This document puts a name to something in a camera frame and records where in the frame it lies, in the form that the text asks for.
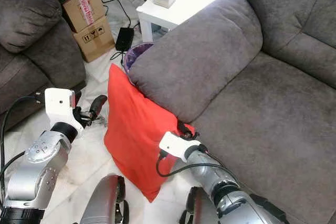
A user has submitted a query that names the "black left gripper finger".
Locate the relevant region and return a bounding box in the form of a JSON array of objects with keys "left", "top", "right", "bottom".
[{"left": 90, "top": 95, "right": 108, "bottom": 120}]

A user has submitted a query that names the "red pillow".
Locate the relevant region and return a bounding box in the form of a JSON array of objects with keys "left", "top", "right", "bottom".
[{"left": 103, "top": 63, "right": 196, "bottom": 202}]

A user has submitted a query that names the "grey fabric sofa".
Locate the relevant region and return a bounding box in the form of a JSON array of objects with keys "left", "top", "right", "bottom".
[{"left": 129, "top": 0, "right": 336, "bottom": 224}]

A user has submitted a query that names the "purple waste bin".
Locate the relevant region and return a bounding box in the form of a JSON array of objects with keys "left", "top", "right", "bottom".
[{"left": 123, "top": 42, "right": 154, "bottom": 72}]

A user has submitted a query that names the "cardboard box with black symbols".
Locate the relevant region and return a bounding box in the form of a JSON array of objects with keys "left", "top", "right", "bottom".
[{"left": 73, "top": 15, "right": 116, "bottom": 62}]

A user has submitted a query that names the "black power adapter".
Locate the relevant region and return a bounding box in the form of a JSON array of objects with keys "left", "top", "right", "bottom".
[{"left": 116, "top": 27, "right": 135, "bottom": 52}]

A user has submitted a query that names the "silver left robot leg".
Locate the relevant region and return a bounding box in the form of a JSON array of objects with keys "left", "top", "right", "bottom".
[{"left": 79, "top": 173, "right": 129, "bottom": 224}]

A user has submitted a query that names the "cardboard box with red tape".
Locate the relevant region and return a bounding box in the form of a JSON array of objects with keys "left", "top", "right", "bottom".
[{"left": 61, "top": 0, "right": 103, "bottom": 32}]

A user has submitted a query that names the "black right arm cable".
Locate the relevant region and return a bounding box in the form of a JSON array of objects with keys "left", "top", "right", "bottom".
[{"left": 155, "top": 151, "right": 240, "bottom": 178}]

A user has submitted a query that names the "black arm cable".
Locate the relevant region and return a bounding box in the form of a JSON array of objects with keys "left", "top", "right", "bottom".
[
  {"left": 0, "top": 95, "right": 46, "bottom": 193},
  {"left": 155, "top": 151, "right": 240, "bottom": 178}
]

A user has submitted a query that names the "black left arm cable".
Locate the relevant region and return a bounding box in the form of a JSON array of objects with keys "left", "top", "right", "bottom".
[{"left": 0, "top": 95, "right": 46, "bottom": 193}]

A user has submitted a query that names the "black adapter cable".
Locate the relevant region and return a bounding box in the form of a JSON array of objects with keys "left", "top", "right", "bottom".
[{"left": 102, "top": 0, "right": 132, "bottom": 28}]

